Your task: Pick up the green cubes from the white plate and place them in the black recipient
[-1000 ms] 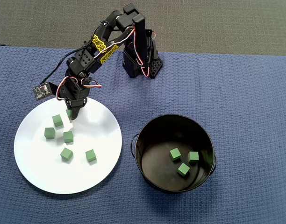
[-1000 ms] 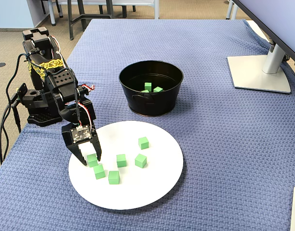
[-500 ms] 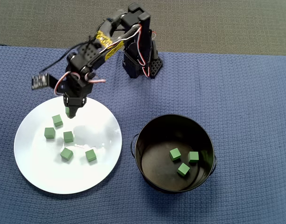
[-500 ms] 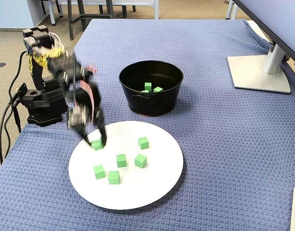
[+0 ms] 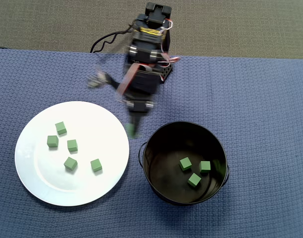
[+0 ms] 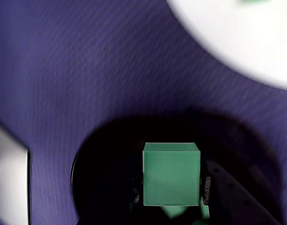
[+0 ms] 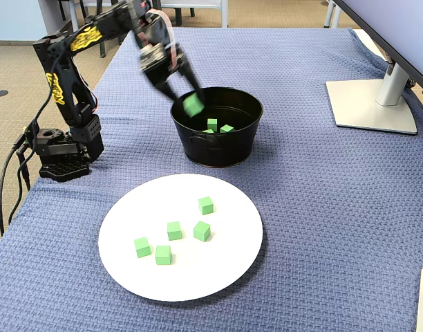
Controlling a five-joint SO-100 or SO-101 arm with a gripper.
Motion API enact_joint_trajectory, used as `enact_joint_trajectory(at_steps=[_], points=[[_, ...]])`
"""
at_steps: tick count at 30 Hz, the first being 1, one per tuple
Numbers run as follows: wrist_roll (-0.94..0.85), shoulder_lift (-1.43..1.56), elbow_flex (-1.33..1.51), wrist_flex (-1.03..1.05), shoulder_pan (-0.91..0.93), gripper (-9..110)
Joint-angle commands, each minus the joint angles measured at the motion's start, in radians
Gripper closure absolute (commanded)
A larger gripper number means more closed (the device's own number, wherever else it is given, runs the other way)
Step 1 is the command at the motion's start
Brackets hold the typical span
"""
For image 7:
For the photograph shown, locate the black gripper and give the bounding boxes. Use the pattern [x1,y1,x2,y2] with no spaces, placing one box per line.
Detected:
[137,16,204,104]

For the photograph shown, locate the white round plate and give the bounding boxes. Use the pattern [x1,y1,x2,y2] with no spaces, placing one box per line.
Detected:
[97,173,264,302]

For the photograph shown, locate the black metal bucket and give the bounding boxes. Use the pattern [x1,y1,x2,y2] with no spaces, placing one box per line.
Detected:
[169,86,264,169]

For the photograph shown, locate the grey metal table legs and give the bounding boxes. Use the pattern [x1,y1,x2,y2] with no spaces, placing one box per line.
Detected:
[323,0,343,29]

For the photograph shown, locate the blue woven table cloth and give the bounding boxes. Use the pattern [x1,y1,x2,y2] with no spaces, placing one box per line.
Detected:
[0,26,423,332]

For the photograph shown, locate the computer monitor with silver stand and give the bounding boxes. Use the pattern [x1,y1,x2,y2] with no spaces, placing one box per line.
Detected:
[324,0,423,136]

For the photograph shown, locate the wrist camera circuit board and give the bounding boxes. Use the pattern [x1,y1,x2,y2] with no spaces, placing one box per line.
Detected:
[139,44,167,71]

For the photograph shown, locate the red white servo wire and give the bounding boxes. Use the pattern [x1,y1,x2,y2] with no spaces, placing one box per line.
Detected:
[73,64,99,113]
[147,9,180,70]

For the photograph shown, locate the thin black camera cable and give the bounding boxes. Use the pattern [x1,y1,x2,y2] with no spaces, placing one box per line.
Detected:
[19,30,95,139]

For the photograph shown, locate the black chair frame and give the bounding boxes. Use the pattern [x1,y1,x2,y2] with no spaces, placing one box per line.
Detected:
[57,0,92,21]

